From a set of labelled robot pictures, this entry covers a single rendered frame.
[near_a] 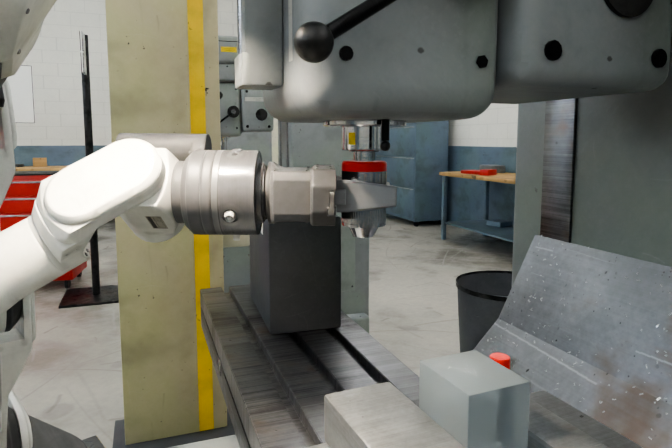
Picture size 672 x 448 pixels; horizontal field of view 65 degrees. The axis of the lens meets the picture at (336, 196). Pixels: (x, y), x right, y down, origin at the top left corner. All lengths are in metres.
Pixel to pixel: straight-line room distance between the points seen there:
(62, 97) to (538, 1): 9.26
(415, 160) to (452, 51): 7.30
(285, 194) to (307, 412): 0.27
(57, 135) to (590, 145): 9.13
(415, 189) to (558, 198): 6.98
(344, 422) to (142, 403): 2.09
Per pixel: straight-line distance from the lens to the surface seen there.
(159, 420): 2.52
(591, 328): 0.77
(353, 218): 0.53
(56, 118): 9.60
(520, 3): 0.52
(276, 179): 0.51
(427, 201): 7.92
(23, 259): 0.56
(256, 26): 0.50
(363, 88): 0.44
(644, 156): 0.76
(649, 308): 0.74
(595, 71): 0.56
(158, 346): 2.38
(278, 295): 0.85
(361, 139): 0.53
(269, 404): 0.67
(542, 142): 0.88
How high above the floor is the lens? 1.29
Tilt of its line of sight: 6 degrees down
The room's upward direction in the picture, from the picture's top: straight up
